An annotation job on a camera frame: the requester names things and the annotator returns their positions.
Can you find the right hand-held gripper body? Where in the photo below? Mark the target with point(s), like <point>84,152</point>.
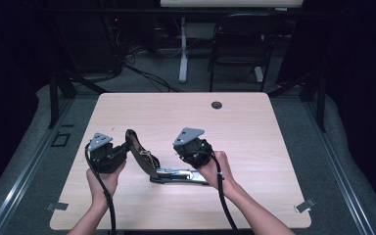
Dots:
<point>194,153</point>

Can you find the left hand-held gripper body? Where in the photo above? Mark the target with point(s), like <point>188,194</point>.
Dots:
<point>106,160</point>

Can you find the black stapler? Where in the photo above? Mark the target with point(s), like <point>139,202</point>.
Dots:
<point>143,160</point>

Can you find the person's left hand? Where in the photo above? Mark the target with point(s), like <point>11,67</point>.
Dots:
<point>107,184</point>

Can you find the person's right hand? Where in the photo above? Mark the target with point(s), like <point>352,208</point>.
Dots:
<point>217,176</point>

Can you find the short black tape strip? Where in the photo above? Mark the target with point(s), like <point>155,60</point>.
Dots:
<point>67,125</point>

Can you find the round table grommet hole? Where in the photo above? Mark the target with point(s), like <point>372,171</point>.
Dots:
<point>216,105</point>

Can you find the grey tape piece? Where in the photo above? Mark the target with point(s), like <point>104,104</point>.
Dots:
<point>57,206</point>
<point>305,205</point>

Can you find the black metal stand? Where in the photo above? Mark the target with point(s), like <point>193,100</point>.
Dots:
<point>57,94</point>
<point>318,98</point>

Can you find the white desk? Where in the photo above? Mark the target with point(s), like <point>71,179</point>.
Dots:
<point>183,49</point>

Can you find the dark equipment with red light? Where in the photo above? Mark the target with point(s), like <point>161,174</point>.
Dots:
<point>114,39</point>

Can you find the black folding chair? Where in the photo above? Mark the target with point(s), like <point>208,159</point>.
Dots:
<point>241,49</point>

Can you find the aluminium floor rail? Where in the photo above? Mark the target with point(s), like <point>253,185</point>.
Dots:
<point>23,176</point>
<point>342,176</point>

